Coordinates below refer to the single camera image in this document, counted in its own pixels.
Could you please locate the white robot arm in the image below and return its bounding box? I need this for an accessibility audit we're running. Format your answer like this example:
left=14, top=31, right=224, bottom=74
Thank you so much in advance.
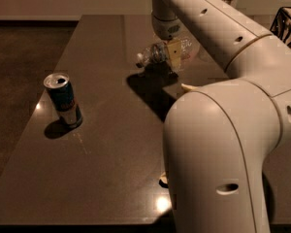
left=153, top=0, right=291, bottom=233

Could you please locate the black wire basket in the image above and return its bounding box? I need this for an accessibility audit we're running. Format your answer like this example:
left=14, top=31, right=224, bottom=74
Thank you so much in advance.
left=271, top=7, right=291, bottom=49

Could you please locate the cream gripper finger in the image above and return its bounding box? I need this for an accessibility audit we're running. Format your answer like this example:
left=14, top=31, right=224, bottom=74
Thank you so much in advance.
left=166, top=39, right=181, bottom=72

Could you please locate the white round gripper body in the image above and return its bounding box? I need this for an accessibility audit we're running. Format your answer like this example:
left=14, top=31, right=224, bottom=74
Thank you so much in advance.
left=151, top=14, right=182, bottom=41

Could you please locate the blue silver redbull can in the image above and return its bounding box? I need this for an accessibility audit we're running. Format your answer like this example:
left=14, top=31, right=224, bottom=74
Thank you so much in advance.
left=44, top=73, right=82, bottom=129

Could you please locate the clear plastic water bottle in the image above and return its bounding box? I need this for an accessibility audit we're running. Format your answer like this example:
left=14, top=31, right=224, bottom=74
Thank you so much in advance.
left=137, top=37, right=192, bottom=67

